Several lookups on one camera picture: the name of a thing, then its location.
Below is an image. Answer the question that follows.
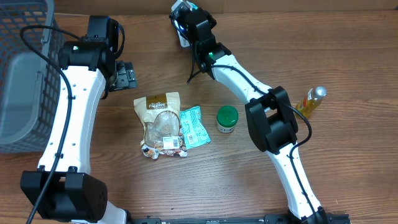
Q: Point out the grey plastic mesh basket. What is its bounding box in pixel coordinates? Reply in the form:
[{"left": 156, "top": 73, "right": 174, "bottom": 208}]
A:
[{"left": 1, "top": 0, "right": 65, "bottom": 153}]

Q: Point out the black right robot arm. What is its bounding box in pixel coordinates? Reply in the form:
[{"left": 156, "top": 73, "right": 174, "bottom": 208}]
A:
[{"left": 169, "top": 0, "right": 329, "bottom": 223}]

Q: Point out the white barcode scanner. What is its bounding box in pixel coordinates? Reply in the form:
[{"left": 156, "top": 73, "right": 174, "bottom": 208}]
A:
[{"left": 177, "top": 31, "right": 190, "bottom": 48}]

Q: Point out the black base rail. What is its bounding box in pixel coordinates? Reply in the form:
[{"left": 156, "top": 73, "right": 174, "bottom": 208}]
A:
[{"left": 130, "top": 213, "right": 351, "bottom": 224}]

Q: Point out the yellow dish soap bottle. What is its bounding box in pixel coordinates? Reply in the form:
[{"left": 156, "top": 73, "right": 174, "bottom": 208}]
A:
[{"left": 295, "top": 86, "right": 327, "bottom": 118}]

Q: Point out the brown snack pouch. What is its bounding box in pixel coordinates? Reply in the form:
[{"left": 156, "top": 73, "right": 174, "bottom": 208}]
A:
[{"left": 134, "top": 92, "right": 187, "bottom": 159}]

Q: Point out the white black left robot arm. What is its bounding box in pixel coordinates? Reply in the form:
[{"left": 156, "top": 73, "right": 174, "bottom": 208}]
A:
[{"left": 21, "top": 40, "right": 132, "bottom": 223}]

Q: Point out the teal snack packet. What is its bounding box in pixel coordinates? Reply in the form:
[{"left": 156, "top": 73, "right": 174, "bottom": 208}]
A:
[{"left": 180, "top": 106, "right": 211, "bottom": 150}]

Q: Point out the green tissue canister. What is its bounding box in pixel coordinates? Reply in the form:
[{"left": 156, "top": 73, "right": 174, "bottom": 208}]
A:
[{"left": 216, "top": 105, "right": 239, "bottom": 133}]

